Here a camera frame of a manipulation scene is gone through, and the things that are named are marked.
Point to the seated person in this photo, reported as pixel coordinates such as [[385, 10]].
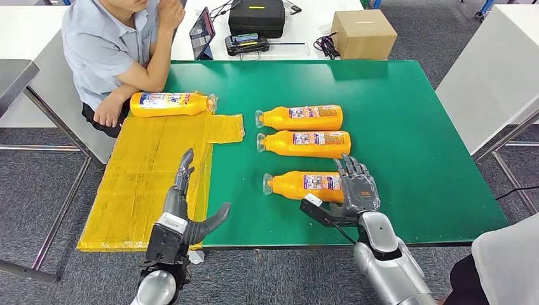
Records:
[[101, 50]]

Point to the blue cart frame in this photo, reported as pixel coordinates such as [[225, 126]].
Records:
[[484, 6]]

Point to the grey desk with metal frame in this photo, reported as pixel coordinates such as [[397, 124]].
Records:
[[12, 80]]

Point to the black handheld controller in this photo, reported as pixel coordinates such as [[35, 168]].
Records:
[[247, 45]]

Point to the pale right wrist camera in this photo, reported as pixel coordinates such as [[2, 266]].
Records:
[[326, 212]]

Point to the orange plastic bottle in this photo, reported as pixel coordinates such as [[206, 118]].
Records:
[[307, 146], [303, 120], [294, 187], [168, 107]]

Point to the standing person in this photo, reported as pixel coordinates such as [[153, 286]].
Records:
[[509, 261]]

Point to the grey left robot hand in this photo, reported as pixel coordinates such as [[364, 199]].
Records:
[[177, 202]]

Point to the white table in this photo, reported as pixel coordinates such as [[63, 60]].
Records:
[[303, 25]]

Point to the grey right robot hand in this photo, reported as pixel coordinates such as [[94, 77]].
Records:
[[360, 191]]

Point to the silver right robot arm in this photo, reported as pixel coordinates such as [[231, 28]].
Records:
[[379, 235]]

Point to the brown cardboard box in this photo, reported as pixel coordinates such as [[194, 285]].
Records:
[[363, 35]]

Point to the black tablet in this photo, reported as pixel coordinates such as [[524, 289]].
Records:
[[201, 35]]

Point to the black carrying case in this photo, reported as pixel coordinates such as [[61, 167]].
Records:
[[256, 19]]

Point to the yellow plastic sheet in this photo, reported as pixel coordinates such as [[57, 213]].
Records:
[[139, 177]]

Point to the white desk with side panel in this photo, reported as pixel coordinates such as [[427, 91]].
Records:
[[25, 29]]

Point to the white desk with metal legs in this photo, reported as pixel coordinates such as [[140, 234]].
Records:
[[488, 75]]

